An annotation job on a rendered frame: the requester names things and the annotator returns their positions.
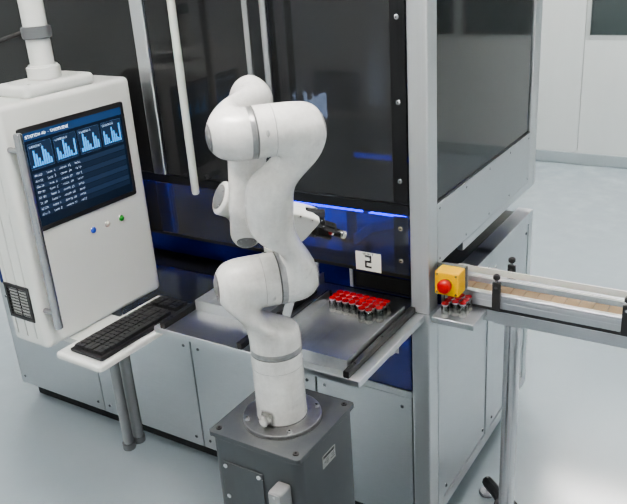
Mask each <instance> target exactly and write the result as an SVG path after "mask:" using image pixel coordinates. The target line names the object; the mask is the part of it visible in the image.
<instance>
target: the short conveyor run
mask: <svg viewBox="0 0 627 504"><path fill-rule="evenodd" d="M508 262H509V263H511V264H508V268H507V271H504V270H498V269H492V268H486V267H480V266H474V265H468V264H462V263H459V264H460V265H466V266H468V271H471V272H468V286H467V289H466V290H465V291H464V292H463V294H465V295H472V307H477V308H482V309H486V310H487V316H486V317H485V318H484V319H483V320H487V321H492V322H497V323H502V324H506V325H511V326H516V327H521V328H526V329H531V330H536V331H541V332H546V333H551V334H556V335H561V336H566V337H570V338H575V339H580V340H585V341H590V342H595V343H600V344H605V345H610V346H615V347H620V348H625V349H627V291H625V290H619V289H613V288H607V287H600V286H594V285H588V284H582V283H576V282H570V281H564V280H558V279H552V278H546V277H540V276H534V275H528V274H522V273H516V265H513V263H515V262H516V258H515V257H510V258H508ZM474 272H477V273H474ZM480 273H482V274H480ZM486 274H488V275H486ZM492 275H493V276H492ZM503 277H506V278H503ZM516 279H518V280H516ZM521 280H523V281H521ZM527 281H529V282H527ZM532 282H535V283H532ZM538 283H541V284H538ZM544 284H547V285H544ZM550 285H553V286H550ZM556 286H558V287H556ZM562 287H564V288H562ZM567 288H570V289H567ZM573 289H576V290H573ZM579 290H582V291H579ZM585 291H588V292H585ZM591 292H593V293H591ZM597 293H599V294H597ZM602 294H605V295H602ZM608 295H611V296H608ZM614 296H617V297H614ZM620 297H623V298H620Z"/></svg>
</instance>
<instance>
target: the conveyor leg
mask: <svg viewBox="0 0 627 504"><path fill-rule="evenodd" d="M494 323H496V324H501V325H504V353H503V382H502V412H501V441H500V470H499V499H498V504H514V489H515V466H516V443H517V421H518V398H519V375H520V353H521V330H522V329H524V328H521V327H516V326H511V325H506V324H502V323H497V322H494Z"/></svg>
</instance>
